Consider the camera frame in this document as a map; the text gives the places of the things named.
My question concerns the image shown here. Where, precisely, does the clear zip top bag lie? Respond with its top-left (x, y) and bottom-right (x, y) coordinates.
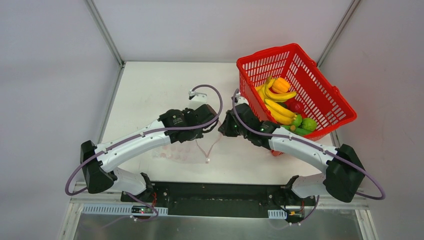
top-left (151, 130), bottom-right (223, 164)

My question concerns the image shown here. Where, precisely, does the yellow banana bunch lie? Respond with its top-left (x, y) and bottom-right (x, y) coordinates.
top-left (255, 76), bottom-right (297, 103)
top-left (264, 99), bottom-right (297, 125)

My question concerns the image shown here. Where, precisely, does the red plastic basket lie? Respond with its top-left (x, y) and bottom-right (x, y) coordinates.
top-left (236, 43), bottom-right (357, 141)

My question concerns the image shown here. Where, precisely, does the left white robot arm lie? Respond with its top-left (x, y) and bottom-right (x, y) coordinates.
top-left (80, 104), bottom-right (218, 203)

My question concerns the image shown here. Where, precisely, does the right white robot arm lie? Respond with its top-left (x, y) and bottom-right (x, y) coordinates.
top-left (218, 103), bottom-right (365, 205)

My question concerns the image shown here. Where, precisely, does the orange toy pepper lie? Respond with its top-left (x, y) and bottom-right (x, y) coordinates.
top-left (271, 77), bottom-right (291, 94)

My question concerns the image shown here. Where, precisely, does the red toy apple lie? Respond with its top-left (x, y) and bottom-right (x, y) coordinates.
top-left (285, 98), bottom-right (306, 118)

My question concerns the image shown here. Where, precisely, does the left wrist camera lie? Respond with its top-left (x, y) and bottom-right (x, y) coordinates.
top-left (188, 90), bottom-right (208, 109)

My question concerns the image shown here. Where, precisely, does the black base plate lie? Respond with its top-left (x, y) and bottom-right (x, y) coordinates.
top-left (137, 181), bottom-right (316, 219)

